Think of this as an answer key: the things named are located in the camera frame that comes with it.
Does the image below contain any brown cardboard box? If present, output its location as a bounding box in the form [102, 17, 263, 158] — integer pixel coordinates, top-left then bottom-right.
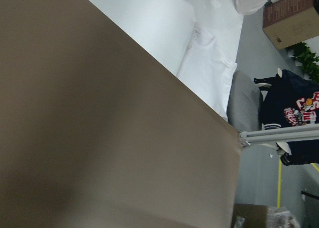
[263, 0, 319, 50]

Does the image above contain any grey chair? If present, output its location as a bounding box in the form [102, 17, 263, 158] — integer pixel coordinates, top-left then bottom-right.
[227, 70, 263, 132]

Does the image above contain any aluminium cage frame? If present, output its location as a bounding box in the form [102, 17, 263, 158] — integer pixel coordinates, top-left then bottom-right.
[239, 124, 319, 146]

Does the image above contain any white folded garment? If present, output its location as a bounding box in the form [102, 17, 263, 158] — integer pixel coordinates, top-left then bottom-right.
[176, 23, 237, 120]

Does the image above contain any navy varsity jacket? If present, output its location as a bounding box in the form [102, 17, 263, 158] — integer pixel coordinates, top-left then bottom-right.
[254, 69, 319, 166]

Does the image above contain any green potted plant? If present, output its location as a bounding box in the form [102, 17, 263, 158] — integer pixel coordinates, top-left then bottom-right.
[287, 42, 319, 84]

